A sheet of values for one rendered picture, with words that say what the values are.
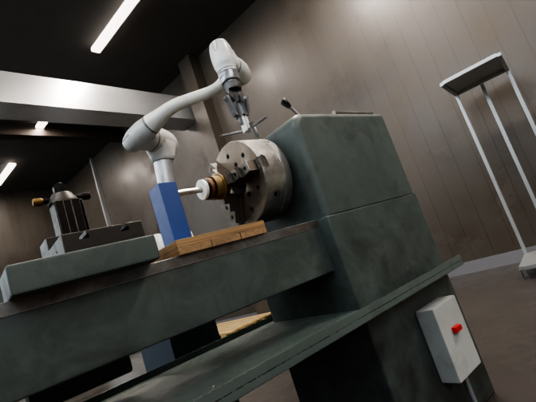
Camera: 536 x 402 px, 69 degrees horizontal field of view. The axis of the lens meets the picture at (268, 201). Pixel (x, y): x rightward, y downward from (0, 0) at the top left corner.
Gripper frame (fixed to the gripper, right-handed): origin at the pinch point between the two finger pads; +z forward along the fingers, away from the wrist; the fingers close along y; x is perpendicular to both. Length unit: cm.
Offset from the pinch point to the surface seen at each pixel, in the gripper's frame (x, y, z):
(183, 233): 16, 52, 44
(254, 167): 25.7, 25.0, 28.6
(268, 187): 26, 23, 36
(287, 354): 42, 49, 83
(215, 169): 8.0, 28.0, 21.9
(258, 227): 30, 35, 49
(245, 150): 22.1, 23.6, 20.9
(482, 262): -71, -320, 130
